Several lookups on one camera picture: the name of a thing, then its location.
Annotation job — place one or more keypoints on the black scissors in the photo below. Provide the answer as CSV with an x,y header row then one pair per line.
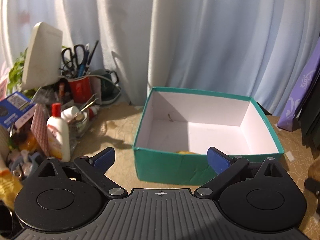
x,y
72,56

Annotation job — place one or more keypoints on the clear glass jar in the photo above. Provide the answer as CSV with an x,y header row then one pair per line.
x,y
77,123

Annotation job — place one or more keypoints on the red cup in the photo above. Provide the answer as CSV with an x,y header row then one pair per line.
x,y
80,88

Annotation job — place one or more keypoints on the green leafy plant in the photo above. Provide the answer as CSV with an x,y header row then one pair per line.
x,y
16,70

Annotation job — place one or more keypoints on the blue cardboard packet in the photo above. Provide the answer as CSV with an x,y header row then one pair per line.
x,y
12,107

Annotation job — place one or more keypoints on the dark green mug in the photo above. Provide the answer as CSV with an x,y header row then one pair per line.
x,y
107,86

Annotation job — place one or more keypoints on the light blue curtain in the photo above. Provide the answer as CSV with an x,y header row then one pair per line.
x,y
190,30

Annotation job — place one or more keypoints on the yellow plush toy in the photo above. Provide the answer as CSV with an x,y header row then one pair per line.
x,y
8,185

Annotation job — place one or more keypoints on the small white red-capped tube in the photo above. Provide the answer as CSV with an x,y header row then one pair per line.
x,y
93,112

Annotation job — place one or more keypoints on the dark green plastic bags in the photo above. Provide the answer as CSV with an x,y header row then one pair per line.
x,y
312,122

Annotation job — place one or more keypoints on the yellow fruit piece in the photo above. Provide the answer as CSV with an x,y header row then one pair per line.
x,y
186,152

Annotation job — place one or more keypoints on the metal tweezers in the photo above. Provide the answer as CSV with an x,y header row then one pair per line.
x,y
88,103

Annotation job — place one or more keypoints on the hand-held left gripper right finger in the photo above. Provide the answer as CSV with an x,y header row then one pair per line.
x,y
218,161

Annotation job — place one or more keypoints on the teal cardboard box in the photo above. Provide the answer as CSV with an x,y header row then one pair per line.
x,y
175,170

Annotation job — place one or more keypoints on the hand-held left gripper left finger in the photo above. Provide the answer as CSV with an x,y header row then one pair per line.
x,y
104,158

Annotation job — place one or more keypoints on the red patterned card box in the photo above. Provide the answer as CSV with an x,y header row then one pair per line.
x,y
40,127

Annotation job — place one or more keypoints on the beige patterned tablecloth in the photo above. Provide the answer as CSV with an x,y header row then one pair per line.
x,y
120,132

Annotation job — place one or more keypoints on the white red-capped lotion bottle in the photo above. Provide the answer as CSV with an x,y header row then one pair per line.
x,y
58,135

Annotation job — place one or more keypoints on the white rounded panel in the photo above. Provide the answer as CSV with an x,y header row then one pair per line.
x,y
42,57

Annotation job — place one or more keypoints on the black pen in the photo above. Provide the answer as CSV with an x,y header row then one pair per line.
x,y
92,52

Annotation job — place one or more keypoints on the brown plush toy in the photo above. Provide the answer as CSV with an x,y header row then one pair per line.
x,y
313,180

